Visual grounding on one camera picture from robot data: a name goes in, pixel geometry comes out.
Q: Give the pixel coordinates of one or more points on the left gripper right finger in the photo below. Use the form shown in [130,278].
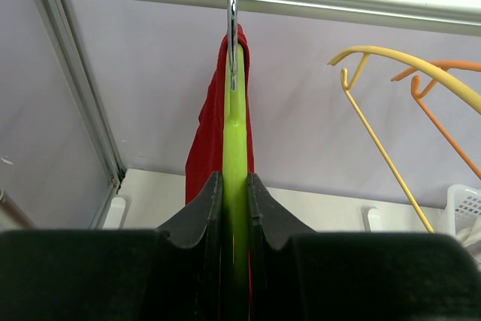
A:
[300,274]

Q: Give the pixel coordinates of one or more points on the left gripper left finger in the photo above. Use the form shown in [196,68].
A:
[167,273]

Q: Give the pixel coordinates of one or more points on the green hanger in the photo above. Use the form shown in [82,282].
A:
[235,304]

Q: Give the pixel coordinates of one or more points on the red t shirt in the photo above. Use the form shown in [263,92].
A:
[205,155]

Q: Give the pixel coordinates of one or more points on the orange hanger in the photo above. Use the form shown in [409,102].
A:
[423,84]

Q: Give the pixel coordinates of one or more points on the yellow hanger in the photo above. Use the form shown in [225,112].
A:
[390,147]

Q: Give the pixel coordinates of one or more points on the white t shirt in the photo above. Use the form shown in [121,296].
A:
[469,238]

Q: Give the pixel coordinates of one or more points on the white plastic basket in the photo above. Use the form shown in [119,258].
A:
[462,208]

